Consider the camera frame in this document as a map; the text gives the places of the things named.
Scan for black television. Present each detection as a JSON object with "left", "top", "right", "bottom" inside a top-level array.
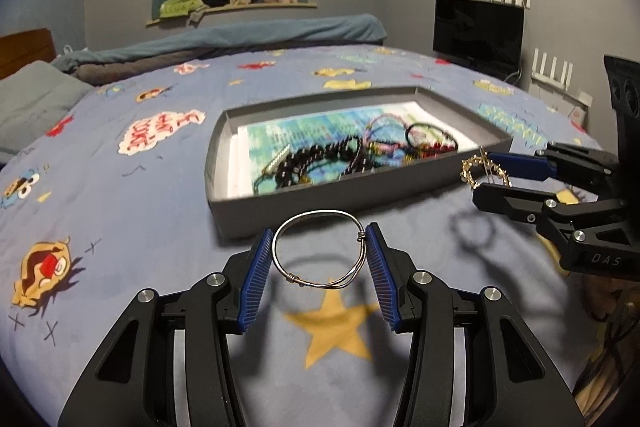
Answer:
[{"left": 433, "top": 0, "right": 525, "bottom": 74}]

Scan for red bead bracelet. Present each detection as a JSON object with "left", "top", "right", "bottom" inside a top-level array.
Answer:
[{"left": 404, "top": 145, "right": 452, "bottom": 164}]

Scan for green cloth on sill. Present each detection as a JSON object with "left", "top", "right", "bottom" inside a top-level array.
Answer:
[{"left": 158, "top": 0, "right": 205, "bottom": 20}]

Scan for gold pearl hair clip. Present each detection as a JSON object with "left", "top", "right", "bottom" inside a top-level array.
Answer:
[{"left": 460, "top": 147, "right": 512, "bottom": 191}]

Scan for grey blue pillow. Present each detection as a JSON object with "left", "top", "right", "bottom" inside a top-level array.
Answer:
[{"left": 0, "top": 61, "right": 92, "bottom": 165}]

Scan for grey shallow cardboard box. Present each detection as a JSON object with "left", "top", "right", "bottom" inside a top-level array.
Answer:
[{"left": 205, "top": 86, "right": 512, "bottom": 239}]

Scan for right forearm plaid sleeve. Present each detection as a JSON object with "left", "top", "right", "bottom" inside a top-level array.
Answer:
[{"left": 573, "top": 275, "right": 639, "bottom": 426}]

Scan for white wifi router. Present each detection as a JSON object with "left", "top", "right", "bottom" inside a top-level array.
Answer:
[{"left": 530, "top": 48, "right": 574, "bottom": 91}]

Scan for rolled blue blanket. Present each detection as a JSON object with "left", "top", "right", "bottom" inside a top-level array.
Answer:
[{"left": 52, "top": 14, "right": 386, "bottom": 87}]

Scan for wooden headboard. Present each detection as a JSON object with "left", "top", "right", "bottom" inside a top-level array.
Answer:
[{"left": 0, "top": 28, "right": 56, "bottom": 79}]

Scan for pink string bracelet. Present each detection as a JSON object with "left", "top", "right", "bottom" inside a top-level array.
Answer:
[{"left": 363, "top": 112, "right": 417, "bottom": 148}]

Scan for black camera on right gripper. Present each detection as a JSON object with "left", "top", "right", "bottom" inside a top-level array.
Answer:
[{"left": 603, "top": 55, "right": 640, "bottom": 205}]

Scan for printed paper sheet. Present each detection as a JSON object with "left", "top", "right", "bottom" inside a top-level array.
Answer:
[{"left": 226, "top": 102, "right": 477, "bottom": 198}]

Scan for silver wire bangle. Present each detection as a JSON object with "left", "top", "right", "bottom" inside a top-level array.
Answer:
[{"left": 270, "top": 209, "right": 367, "bottom": 291}]

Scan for black hair tie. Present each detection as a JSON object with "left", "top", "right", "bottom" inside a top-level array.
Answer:
[{"left": 403, "top": 120, "right": 459, "bottom": 157}]

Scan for wooden window sill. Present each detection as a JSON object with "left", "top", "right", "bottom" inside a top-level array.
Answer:
[{"left": 144, "top": 2, "right": 318, "bottom": 28}]

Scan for large black bead bracelet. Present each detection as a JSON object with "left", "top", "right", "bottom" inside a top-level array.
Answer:
[{"left": 254, "top": 141, "right": 346, "bottom": 193}]

